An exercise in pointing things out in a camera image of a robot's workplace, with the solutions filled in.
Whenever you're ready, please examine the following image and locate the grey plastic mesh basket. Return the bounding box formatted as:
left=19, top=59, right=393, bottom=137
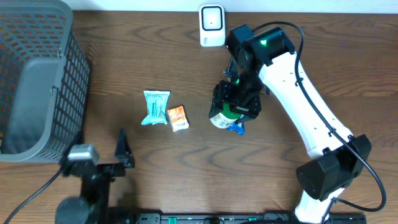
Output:
left=1, top=1, right=91, bottom=163

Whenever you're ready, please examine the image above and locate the orange tissue pack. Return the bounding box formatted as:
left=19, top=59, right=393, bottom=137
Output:
left=167, top=106, right=190, bottom=132

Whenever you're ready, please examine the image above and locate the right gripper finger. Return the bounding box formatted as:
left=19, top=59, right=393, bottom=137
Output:
left=234, top=107, right=259, bottom=124
left=208, top=90, right=223, bottom=118

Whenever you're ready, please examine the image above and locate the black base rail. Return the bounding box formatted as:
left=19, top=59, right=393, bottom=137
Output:
left=130, top=212, right=368, bottom=224

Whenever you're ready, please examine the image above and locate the white barcode scanner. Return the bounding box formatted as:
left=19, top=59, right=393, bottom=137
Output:
left=198, top=4, right=226, bottom=47

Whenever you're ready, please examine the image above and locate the blue snack bar wrapper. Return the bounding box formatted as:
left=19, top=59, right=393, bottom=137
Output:
left=226, top=123, right=245, bottom=136

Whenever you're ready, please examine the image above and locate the green lid jar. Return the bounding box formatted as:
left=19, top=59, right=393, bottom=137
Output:
left=210, top=103, right=241, bottom=129

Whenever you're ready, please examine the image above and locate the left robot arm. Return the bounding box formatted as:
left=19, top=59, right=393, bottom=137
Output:
left=55, top=129, right=136, bottom=223

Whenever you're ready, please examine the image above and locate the teal wet wipes pack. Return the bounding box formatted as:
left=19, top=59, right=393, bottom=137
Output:
left=141, top=90, right=170, bottom=126

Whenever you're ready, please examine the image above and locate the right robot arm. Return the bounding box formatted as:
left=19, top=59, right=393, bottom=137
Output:
left=209, top=21, right=372, bottom=223

